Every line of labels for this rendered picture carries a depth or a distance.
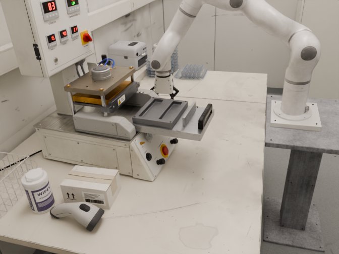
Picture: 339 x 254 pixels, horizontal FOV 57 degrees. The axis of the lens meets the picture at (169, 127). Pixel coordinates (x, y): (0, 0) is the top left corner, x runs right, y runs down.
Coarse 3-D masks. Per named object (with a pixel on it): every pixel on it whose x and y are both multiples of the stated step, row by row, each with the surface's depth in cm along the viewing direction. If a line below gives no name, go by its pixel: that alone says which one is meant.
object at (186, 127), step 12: (192, 108) 125; (204, 108) 132; (132, 120) 125; (180, 120) 124; (192, 120) 123; (144, 132) 123; (156, 132) 120; (168, 132) 118; (180, 132) 117; (192, 132) 116; (204, 132) 120
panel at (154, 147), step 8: (144, 136) 128; (152, 136) 133; (160, 136) 138; (136, 144) 122; (144, 144) 127; (152, 144) 131; (160, 144) 137; (168, 144) 142; (176, 144) 148; (144, 152) 125; (152, 152) 130; (160, 152) 135; (168, 152) 141; (144, 160) 124; (152, 160) 129; (152, 168) 127; (160, 168) 132
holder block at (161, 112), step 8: (152, 104) 135; (160, 104) 131; (168, 104) 131; (176, 104) 134; (184, 104) 130; (144, 112) 128; (152, 112) 125; (160, 112) 125; (168, 112) 128; (176, 112) 124; (136, 120) 122; (144, 120) 121; (152, 120) 120; (160, 120) 119; (168, 120) 119; (176, 120) 122; (168, 128) 119
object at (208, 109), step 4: (208, 104) 126; (208, 108) 123; (204, 112) 120; (208, 112) 122; (200, 116) 118; (204, 116) 117; (200, 120) 115; (204, 120) 117; (200, 124) 116; (200, 128) 117
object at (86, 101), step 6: (120, 84) 136; (126, 84) 136; (114, 90) 130; (120, 90) 130; (78, 96) 127; (84, 96) 126; (90, 96) 126; (96, 96) 126; (108, 96) 125; (114, 96) 126; (78, 102) 128; (84, 102) 127; (90, 102) 126; (96, 102) 125
